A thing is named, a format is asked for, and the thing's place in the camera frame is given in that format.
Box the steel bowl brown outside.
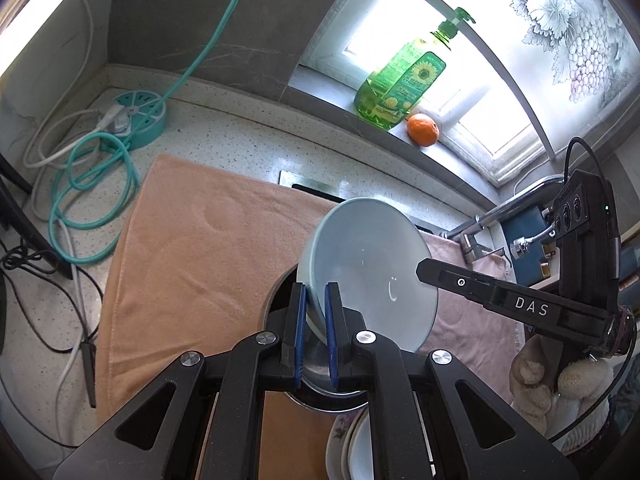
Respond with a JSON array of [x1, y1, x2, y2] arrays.
[[262, 266, 368, 415]]

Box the light blue ceramic bowl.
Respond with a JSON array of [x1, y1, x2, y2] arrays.
[[296, 197, 438, 352]]

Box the chrome kitchen faucet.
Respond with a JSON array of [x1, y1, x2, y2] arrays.
[[439, 174, 564, 266]]

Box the white fuzzy glove hand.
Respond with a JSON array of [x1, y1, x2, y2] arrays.
[[510, 335, 614, 454]]

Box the white floral plate bottom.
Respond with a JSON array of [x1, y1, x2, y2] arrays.
[[326, 408, 374, 480]]

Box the orange pink towel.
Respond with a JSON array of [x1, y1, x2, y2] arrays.
[[96, 155, 523, 479]]

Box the orange tangerine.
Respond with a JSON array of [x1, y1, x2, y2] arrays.
[[407, 113, 439, 148]]

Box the green dish soap bottle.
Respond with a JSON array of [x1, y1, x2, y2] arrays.
[[354, 6, 475, 130]]

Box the teal round power strip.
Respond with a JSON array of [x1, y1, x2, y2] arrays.
[[96, 90, 166, 151]]

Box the black cable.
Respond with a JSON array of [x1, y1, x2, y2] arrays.
[[0, 238, 106, 411]]

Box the teal power cable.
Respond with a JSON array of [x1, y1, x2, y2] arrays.
[[46, 0, 262, 266]]

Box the white power cable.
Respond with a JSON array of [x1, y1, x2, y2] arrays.
[[22, 0, 126, 449]]

